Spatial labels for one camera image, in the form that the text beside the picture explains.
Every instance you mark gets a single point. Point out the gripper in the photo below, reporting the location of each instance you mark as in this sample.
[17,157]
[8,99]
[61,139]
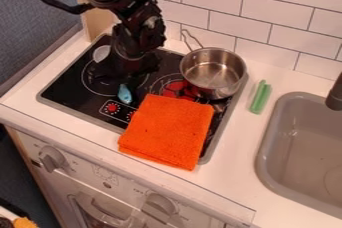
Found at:
[133,47]

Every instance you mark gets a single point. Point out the blue spoon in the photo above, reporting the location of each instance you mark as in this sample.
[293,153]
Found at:
[125,94]

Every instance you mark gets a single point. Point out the orange cloth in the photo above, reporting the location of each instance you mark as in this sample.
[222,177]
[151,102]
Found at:
[167,130]

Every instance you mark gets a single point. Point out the toy stove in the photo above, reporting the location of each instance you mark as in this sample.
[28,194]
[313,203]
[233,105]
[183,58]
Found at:
[84,95]

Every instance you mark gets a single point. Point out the silver pot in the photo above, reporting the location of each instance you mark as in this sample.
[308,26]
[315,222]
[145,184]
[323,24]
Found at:
[214,72]

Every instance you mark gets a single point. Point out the green toy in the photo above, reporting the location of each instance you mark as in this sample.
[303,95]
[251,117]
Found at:
[260,98]

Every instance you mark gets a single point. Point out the toy sink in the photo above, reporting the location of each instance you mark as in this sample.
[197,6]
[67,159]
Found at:
[302,152]

